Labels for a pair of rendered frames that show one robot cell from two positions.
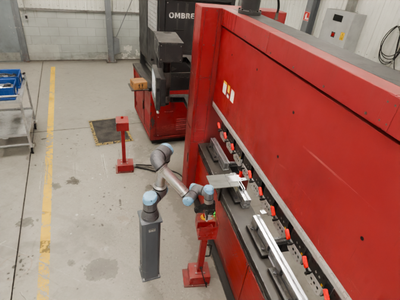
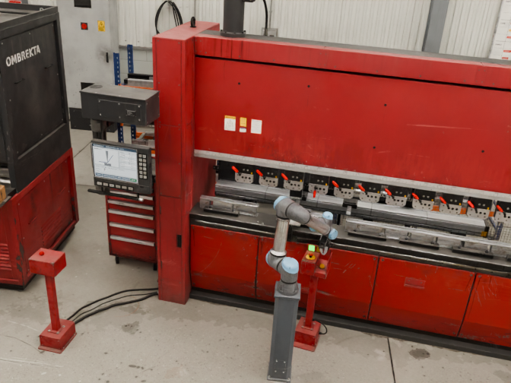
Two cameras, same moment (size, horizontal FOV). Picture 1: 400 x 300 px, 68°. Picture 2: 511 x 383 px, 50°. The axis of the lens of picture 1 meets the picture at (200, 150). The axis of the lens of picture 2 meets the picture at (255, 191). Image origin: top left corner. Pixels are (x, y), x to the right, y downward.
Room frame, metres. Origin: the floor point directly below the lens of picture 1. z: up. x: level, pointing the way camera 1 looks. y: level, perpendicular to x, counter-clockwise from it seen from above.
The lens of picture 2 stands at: (0.50, 3.23, 3.05)
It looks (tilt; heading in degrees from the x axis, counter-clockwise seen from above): 26 degrees down; 300
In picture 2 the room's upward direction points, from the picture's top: 4 degrees clockwise
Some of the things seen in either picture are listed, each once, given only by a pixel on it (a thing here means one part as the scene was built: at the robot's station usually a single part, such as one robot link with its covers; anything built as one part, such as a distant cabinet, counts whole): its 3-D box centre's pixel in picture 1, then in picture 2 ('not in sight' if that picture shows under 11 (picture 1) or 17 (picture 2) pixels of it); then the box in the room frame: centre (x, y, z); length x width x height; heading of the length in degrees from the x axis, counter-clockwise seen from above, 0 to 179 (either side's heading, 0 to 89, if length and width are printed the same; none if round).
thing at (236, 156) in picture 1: (241, 154); (294, 178); (2.20, -0.37, 1.26); 0.15 x 0.09 x 0.17; 18
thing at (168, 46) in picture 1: (166, 75); (122, 147); (3.22, 0.46, 1.53); 0.51 x 0.25 x 0.85; 17
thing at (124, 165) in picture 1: (123, 144); (52, 298); (3.45, 1.06, 0.41); 0.25 x 0.20 x 0.83; 108
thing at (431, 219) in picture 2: not in sight; (345, 207); (1.88, -0.78, 0.93); 2.30 x 0.14 x 0.10; 18
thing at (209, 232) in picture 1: (206, 223); (316, 261); (1.83, -0.12, 0.75); 0.20 x 0.16 x 0.18; 12
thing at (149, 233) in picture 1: (149, 246); (283, 333); (1.82, 0.36, 0.39); 0.18 x 0.18 x 0.77; 25
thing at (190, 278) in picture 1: (196, 273); (306, 333); (1.82, -0.10, 0.06); 0.25 x 0.20 x 0.12; 102
